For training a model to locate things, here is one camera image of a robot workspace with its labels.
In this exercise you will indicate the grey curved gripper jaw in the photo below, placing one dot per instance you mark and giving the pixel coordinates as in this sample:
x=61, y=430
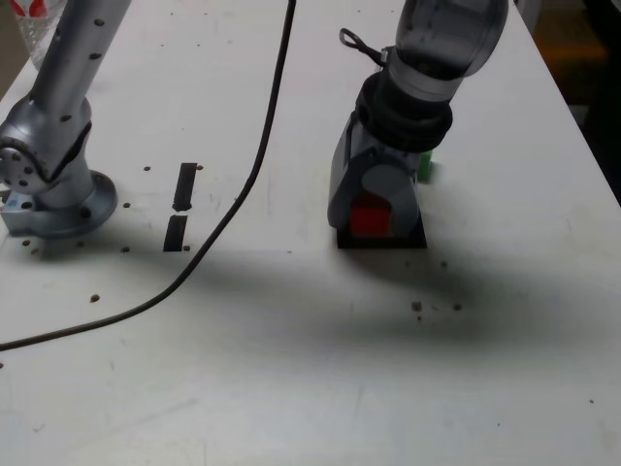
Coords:
x=393, y=182
x=339, y=184

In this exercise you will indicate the green cube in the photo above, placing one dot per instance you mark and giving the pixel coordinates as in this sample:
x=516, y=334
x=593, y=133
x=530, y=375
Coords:
x=427, y=167

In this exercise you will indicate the red cube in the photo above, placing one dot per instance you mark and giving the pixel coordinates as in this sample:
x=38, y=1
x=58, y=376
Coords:
x=369, y=218

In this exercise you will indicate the black tape square outline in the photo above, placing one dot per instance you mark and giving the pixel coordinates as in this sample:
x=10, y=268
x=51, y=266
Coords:
x=383, y=244

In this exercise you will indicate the black tape strip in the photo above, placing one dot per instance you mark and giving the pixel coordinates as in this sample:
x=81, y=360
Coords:
x=185, y=184

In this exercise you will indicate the clear plastic bottle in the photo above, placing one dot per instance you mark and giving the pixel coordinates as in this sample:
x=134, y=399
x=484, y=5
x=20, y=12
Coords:
x=34, y=39

